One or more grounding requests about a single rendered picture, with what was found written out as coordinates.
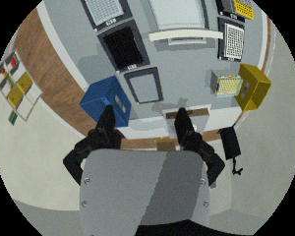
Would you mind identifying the yellow open-top bin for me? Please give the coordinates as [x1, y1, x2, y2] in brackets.
[234, 63, 271, 112]

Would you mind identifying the blue open bin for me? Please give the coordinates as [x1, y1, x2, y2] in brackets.
[79, 76, 132, 128]

